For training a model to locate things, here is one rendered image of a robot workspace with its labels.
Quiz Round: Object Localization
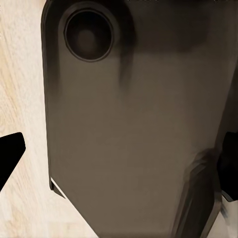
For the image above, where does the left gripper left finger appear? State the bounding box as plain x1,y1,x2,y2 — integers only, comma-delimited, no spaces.
0,132,26,191

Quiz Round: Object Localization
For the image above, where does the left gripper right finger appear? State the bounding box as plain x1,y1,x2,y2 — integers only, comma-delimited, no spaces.
222,132,238,172

